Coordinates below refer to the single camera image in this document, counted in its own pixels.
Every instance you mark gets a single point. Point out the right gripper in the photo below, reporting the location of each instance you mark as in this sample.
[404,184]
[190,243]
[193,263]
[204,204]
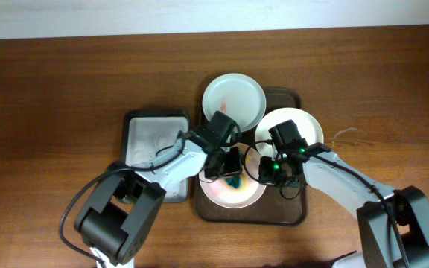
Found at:
[265,176]

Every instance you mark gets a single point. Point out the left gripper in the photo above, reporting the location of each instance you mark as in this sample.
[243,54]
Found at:
[234,167]

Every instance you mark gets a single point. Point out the green and yellow sponge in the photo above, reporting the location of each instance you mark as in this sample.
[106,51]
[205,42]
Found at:
[234,182]

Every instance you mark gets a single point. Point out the pinkish white plate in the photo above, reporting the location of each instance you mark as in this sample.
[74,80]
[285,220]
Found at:
[217,191]

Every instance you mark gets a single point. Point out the white plate with rim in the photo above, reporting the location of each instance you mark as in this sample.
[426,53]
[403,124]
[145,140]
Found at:
[308,127]

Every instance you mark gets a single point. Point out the pale green plate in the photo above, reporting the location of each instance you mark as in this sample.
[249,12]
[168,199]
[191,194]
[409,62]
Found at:
[238,96]

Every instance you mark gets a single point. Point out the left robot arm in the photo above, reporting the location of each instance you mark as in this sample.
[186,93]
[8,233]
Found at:
[119,213]

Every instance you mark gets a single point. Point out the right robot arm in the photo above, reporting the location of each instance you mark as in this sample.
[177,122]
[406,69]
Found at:
[393,223]

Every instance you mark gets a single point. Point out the small grey sponge tray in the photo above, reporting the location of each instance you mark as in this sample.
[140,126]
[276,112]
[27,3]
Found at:
[150,139]

